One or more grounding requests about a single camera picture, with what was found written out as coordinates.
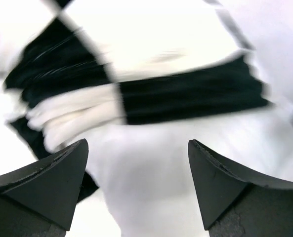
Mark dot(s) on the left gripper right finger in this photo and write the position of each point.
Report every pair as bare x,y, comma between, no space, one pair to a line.
232,196

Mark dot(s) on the black white checkered pillowcase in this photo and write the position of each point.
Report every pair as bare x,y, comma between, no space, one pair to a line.
69,66

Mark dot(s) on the white pillow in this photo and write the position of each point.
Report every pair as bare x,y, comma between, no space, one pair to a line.
144,172

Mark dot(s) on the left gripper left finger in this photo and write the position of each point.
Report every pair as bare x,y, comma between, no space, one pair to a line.
42,196

